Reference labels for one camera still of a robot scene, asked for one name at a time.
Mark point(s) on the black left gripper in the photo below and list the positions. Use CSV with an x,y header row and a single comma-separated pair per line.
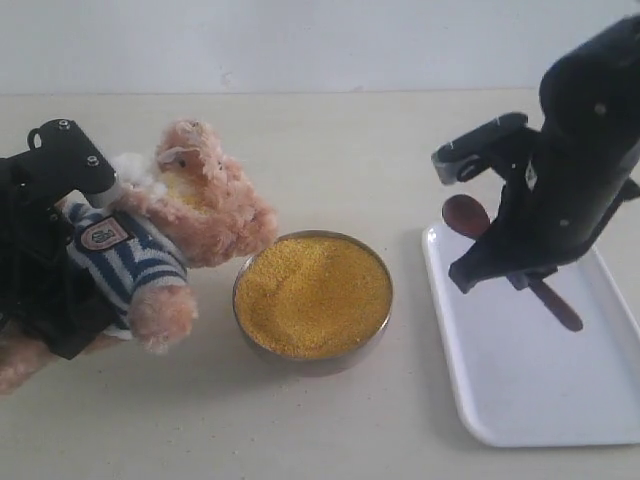
x,y
46,294

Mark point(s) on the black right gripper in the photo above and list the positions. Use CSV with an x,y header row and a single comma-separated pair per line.
x,y
576,169

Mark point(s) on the dark brown wooden spoon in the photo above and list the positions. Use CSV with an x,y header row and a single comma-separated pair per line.
x,y
466,216

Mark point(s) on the pink teddy bear striped shirt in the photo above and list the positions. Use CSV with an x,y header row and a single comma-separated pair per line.
x,y
188,206

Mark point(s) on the white rectangular plastic tray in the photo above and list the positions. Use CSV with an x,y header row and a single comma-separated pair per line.
x,y
521,379

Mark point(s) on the metal bowl of yellow millet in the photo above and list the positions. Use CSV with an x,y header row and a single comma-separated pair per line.
x,y
317,302

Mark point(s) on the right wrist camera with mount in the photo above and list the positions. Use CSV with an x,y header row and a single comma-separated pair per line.
x,y
501,145

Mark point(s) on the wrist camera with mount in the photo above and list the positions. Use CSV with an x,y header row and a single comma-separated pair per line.
x,y
60,159
501,145

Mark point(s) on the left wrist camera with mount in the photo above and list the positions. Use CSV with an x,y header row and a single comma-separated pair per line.
x,y
60,159

